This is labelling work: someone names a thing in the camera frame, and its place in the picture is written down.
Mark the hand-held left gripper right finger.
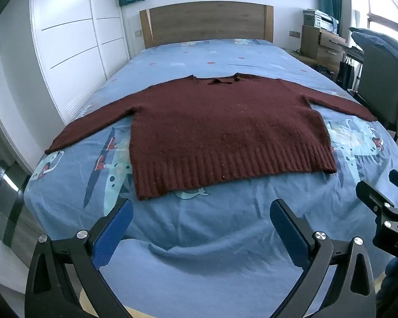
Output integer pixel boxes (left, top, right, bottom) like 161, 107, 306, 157
270, 199, 376, 318

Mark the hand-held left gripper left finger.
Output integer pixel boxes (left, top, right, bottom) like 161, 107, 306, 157
25, 198, 135, 318

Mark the maroon knitted sweater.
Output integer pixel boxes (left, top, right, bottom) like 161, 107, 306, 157
45, 72, 378, 201

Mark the person's right forearm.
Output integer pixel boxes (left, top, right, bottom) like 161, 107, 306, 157
376, 256, 398, 309

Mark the bed with blue sheet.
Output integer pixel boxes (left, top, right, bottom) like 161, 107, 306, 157
23, 38, 398, 318

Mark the dark grey chair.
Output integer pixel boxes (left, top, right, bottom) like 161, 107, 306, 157
348, 43, 398, 140

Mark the black paper bag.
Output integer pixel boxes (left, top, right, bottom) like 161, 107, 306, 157
336, 58, 357, 89

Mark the dark glossy panel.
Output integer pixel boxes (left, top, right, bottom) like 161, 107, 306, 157
0, 152, 31, 239

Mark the dark backpack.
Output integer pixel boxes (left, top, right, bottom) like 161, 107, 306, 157
317, 64, 333, 81

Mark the blue quilt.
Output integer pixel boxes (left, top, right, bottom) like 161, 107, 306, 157
349, 26, 398, 83

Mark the wooden drawer cabinet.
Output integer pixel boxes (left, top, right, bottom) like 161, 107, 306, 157
300, 25, 350, 73

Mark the white printer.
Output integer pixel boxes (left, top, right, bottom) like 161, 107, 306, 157
302, 9, 339, 34

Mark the white wardrobe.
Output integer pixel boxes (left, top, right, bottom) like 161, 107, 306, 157
30, 0, 132, 126

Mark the wooden headboard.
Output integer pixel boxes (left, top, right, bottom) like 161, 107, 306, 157
139, 1, 274, 50

